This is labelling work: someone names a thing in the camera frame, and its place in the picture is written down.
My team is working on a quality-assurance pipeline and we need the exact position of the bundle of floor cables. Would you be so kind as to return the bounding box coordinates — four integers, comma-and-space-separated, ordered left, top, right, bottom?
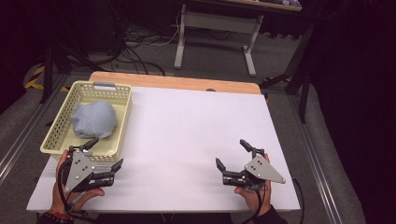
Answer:
102, 8, 183, 77

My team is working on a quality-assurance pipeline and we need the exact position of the person's right hand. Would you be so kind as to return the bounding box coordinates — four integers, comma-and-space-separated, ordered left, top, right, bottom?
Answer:
233, 153, 274, 217

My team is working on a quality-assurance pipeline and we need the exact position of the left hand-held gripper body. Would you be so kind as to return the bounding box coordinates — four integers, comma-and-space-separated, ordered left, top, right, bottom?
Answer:
61, 146, 116, 194

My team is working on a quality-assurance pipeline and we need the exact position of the person's left hand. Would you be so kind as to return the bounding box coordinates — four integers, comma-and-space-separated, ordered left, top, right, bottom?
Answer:
50, 149, 106, 216

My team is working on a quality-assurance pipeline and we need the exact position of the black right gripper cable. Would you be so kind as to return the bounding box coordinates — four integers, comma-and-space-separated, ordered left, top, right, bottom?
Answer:
241, 183, 306, 224

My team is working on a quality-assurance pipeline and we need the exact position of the desk with white metal frame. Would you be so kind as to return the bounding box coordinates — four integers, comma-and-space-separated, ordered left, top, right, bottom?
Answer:
172, 0, 304, 78

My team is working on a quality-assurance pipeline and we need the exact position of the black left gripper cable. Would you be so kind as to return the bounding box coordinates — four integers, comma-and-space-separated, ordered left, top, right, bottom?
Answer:
56, 158, 90, 222

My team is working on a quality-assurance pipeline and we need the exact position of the black metal stand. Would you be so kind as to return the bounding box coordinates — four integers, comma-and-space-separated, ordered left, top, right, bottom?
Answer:
259, 22, 316, 124
38, 40, 106, 105

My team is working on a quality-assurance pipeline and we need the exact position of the dark bead bracelet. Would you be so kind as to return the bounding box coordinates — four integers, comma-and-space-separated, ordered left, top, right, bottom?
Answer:
41, 210, 75, 222

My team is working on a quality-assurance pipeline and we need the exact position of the aluminium floor rail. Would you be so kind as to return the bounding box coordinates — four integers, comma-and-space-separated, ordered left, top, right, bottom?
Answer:
287, 94, 344, 224
0, 74, 68, 185

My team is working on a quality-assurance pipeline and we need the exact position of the yellow perforated plastic basket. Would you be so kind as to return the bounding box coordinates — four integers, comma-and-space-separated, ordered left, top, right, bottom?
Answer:
39, 80, 133, 163

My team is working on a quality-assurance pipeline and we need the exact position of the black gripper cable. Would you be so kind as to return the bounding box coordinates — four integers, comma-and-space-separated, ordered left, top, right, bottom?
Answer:
241, 183, 306, 224
56, 158, 90, 222

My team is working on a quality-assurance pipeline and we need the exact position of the wooden table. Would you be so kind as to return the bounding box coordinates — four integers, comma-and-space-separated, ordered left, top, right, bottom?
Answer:
89, 71, 262, 95

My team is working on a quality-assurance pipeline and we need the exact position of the light blue tank top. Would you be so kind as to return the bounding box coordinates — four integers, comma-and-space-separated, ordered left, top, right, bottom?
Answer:
70, 100, 119, 140

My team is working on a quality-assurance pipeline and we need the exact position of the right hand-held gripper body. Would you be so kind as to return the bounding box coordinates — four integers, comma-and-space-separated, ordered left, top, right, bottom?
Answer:
222, 154, 287, 191

